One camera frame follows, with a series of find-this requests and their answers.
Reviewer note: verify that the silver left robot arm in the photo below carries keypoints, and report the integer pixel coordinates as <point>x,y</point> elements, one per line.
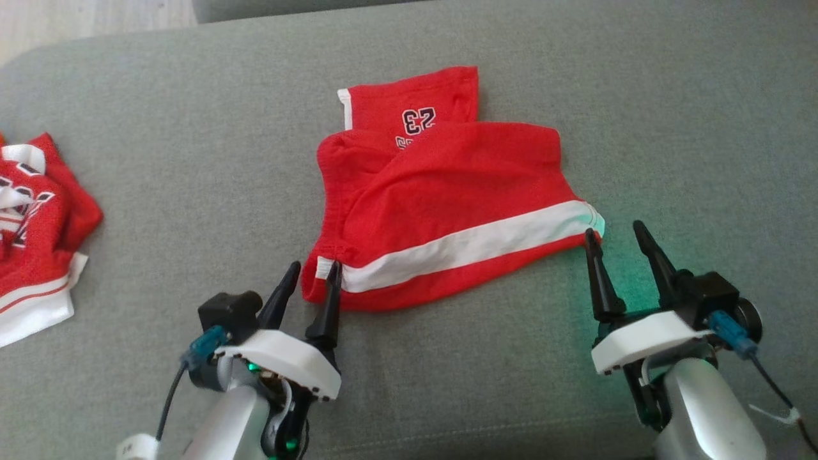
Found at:
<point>223,421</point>

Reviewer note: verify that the grey fabric sofa seat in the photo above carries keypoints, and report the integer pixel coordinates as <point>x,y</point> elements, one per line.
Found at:
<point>192,191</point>

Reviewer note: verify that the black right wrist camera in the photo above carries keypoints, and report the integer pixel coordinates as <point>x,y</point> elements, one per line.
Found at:
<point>716,294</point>

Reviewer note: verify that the grey sofa back cushion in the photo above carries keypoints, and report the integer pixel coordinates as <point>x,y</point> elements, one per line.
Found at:
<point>287,7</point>

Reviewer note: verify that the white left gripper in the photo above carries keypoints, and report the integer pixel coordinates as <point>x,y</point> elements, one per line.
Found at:
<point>287,358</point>

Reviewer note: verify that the red and white jersey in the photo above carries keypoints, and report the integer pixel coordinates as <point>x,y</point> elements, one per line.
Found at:
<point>45,230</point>

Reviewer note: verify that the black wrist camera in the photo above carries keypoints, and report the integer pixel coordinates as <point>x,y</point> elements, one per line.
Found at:
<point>227,313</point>
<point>716,294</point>

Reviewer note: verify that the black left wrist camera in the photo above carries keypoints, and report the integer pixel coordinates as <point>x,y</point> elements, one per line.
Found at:
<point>227,313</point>

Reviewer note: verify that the red shorts with white stripe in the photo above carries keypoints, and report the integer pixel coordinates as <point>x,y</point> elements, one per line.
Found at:
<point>447,191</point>

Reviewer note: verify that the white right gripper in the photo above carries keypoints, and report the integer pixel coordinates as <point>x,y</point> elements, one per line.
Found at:
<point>645,335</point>

